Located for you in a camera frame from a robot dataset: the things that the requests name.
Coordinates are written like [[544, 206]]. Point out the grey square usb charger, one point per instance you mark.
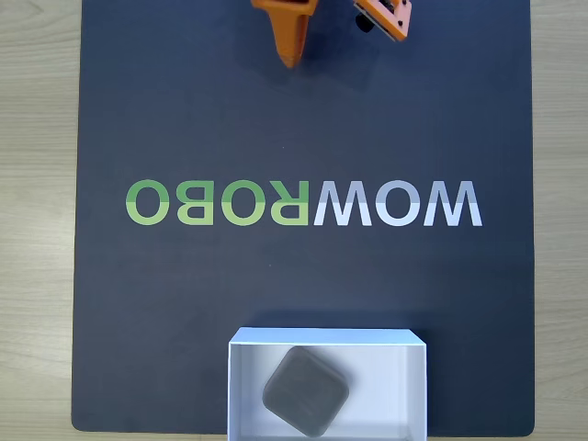
[[305, 390]]

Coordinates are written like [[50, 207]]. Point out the white cardboard bin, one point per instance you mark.
[[390, 390]]

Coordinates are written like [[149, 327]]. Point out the dark grey wowrobo mat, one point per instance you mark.
[[184, 285]]

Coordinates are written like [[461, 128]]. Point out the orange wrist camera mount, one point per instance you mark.
[[390, 18]]

